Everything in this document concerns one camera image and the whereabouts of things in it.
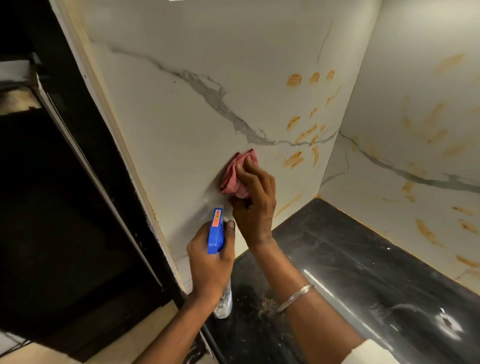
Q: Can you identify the person's right hand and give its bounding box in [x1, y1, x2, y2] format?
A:
[228, 155, 278, 250]

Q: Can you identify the silver bangle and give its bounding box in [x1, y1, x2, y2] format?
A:
[276, 284, 315, 314]

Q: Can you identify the person's left hand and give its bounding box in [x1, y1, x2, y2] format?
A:
[186, 219, 236, 301]

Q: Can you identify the black refrigerator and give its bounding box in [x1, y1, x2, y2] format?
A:
[0, 52, 170, 361]

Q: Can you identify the person's left forearm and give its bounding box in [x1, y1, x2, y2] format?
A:
[133, 290, 222, 364]

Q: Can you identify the clear spray bottle blue nozzle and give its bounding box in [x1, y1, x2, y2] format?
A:
[207, 207, 233, 320]

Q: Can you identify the white shirt sleeve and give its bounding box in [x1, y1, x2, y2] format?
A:
[339, 339, 400, 364]

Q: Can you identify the person's right forearm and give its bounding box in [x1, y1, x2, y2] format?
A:
[247, 239, 367, 364]

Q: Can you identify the pink checked cleaning cloth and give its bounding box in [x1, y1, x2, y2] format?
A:
[219, 149, 260, 200]

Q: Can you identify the black door frame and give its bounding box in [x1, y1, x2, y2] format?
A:
[0, 0, 185, 301]

